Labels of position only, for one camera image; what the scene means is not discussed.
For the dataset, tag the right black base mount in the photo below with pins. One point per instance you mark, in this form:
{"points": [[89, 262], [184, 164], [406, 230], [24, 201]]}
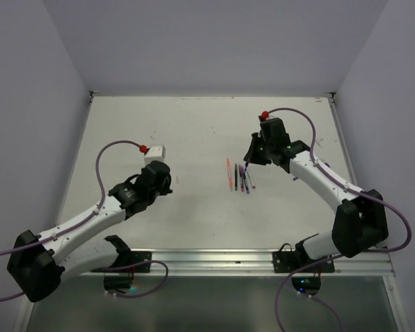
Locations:
{"points": [[288, 259]]}

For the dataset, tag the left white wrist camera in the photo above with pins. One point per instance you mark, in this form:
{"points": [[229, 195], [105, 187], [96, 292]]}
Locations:
{"points": [[155, 153]]}

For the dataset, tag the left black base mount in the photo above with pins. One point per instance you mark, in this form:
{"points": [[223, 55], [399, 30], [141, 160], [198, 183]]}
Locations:
{"points": [[125, 257]]}

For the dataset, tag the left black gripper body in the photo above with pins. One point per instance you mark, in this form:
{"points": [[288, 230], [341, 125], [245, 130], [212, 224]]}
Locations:
{"points": [[162, 191]]}

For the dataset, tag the green pen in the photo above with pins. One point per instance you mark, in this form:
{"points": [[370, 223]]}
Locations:
{"points": [[236, 177]]}

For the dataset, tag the blue pen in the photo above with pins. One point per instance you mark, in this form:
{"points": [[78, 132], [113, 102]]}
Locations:
{"points": [[244, 181]]}

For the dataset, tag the orange pen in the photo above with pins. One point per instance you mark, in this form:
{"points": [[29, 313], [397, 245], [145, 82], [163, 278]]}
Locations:
{"points": [[229, 170]]}

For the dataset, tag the red pen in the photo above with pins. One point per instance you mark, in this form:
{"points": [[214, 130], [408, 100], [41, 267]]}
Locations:
{"points": [[241, 178]]}

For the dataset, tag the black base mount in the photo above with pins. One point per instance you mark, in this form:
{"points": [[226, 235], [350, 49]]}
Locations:
{"points": [[288, 259], [125, 257]]}

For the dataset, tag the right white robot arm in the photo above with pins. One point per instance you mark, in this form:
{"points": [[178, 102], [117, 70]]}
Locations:
{"points": [[360, 221]]}

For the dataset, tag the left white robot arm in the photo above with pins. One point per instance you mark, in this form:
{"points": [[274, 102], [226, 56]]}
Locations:
{"points": [[41, 262]]}

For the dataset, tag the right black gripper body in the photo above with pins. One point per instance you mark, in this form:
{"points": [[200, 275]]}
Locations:
{"points": [[269, 146]]}

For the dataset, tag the aluminium front rail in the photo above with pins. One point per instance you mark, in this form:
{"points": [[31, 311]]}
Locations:
{"points": [[259, 263]]}

